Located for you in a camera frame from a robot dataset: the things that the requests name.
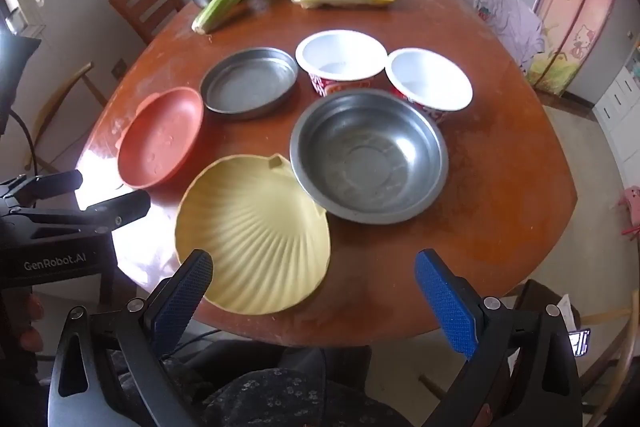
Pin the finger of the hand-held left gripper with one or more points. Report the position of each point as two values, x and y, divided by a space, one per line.
120 209
50 186

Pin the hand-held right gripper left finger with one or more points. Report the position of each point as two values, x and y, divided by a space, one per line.
185 297

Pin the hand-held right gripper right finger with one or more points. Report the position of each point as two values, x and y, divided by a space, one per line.
445 302

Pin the orange plastic plate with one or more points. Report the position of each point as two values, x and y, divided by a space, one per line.
160 137

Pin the yellow shell-shaped plate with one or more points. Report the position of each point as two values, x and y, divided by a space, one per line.
250 237

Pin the large steel bowl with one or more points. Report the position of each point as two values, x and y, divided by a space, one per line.
365 157

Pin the round steel plate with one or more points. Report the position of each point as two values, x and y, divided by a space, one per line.
245 82

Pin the white paper bowl red print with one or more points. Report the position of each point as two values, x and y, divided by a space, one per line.
425 79
340 54

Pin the person's left hand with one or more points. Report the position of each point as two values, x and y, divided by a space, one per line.
30 324

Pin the tan wishbone chair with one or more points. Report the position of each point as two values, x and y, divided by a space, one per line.
527 292
65 92

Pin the dark floral clothing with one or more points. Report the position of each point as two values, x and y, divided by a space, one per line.
280 397

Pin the phone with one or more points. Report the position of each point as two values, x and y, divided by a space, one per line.
579 342

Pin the pink toy stool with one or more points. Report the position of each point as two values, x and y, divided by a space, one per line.
631 202

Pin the white cabinet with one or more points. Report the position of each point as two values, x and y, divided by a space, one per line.
615 102

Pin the purple cloth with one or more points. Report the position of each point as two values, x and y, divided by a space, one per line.
505 22

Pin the pink cartoon wardrobe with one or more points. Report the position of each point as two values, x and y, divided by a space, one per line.
565 7

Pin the wall socket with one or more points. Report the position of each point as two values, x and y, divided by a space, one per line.
119 68

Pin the window frame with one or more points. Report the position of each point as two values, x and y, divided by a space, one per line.
22 7

